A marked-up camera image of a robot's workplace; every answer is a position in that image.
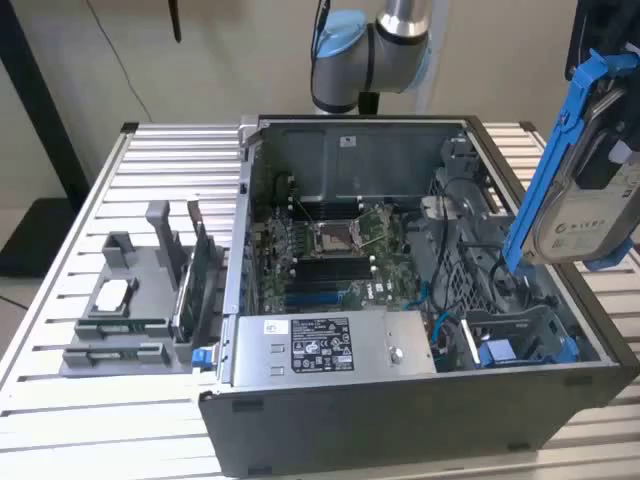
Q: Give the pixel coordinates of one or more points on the green motherboard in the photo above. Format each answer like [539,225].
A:
[395,250]

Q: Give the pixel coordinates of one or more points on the black frame post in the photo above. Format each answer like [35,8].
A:
[40,105]

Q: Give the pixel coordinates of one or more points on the silver CPU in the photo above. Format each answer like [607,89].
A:
[114,295]

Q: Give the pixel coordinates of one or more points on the silver power supply unit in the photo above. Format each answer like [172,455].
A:
[260,360]

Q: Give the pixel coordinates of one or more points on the blue expansion slot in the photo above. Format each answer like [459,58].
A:
[320,298]

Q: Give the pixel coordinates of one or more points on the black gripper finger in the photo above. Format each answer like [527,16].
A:
[602,167]

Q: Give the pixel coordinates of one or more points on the black expansion slot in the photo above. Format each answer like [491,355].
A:
[320,290]

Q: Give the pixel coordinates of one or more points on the silver metal bracket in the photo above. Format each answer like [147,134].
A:
[432,207]

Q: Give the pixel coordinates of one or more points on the black open PC case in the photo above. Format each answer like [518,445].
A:
[350,425]

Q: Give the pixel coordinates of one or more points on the black RAM slot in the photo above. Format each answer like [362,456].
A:
[335,261]
[330,205]
[335,275]
[330,211]
[335,268]
[335,282]
[330,199]
[330,217]

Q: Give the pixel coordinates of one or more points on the green RAM stick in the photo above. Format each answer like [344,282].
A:
[115,328]

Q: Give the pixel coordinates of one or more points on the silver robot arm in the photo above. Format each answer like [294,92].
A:
[350,70]

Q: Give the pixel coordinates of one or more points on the green graphics card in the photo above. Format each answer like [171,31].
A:
[200,280]

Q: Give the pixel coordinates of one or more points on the grey perforated drive cage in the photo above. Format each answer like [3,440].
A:
[460,285]

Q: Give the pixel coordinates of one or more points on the grey parts rack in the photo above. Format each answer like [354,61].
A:
[145,280]

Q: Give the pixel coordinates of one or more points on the CPU socket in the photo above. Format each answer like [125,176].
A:
[332,239]

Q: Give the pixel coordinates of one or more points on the black flat pad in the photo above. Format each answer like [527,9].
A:
[30,240]

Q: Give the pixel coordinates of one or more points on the blue plastic latch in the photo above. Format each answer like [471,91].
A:
[200,359]

